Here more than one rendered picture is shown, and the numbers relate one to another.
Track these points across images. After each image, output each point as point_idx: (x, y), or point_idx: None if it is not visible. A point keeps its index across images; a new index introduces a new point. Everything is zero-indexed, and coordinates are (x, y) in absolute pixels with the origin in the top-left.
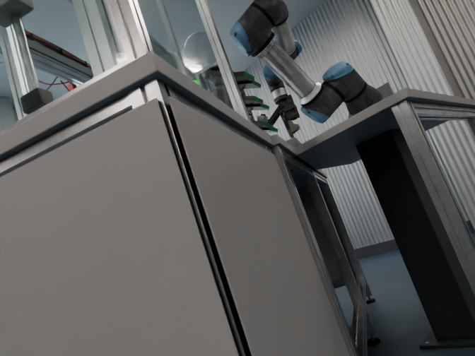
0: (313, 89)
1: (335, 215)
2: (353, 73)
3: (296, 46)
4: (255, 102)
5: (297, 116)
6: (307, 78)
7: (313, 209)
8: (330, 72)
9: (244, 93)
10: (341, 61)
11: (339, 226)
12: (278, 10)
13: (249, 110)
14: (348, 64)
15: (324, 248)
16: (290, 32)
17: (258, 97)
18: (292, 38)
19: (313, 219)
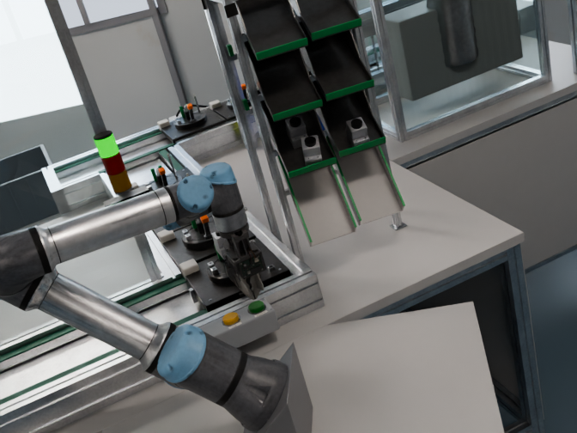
0: (140, 360)
1: (510, 317)
2: (187, 384)
3: (184, 207)
4: (301, 105)
5: (252, 275)
6: (124, 347)
7: (495, 269)
8: (167, 347)
9: (354, 3)
10: (178, 347)
11: (513, 338)
12: (3, 290)
13: (353, 54)
14: (174, 370)
15: (500, 336)
16: (111, 240)
17: (294, 108)
18: (137, 230)
19: (492, 283)
